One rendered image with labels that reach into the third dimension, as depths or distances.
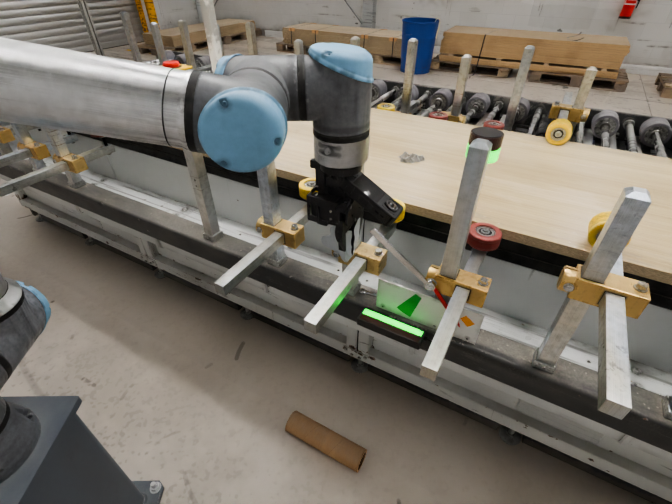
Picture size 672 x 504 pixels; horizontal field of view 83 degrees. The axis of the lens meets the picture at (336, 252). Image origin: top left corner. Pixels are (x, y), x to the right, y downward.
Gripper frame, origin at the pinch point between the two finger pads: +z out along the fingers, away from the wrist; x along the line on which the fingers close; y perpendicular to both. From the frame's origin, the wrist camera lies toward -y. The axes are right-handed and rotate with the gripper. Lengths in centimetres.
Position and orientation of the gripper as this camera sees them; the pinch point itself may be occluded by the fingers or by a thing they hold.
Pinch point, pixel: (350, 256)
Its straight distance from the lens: 74.6
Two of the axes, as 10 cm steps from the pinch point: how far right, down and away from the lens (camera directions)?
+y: -8.8, -2.9, 3.7
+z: 0.0, 7.9, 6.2
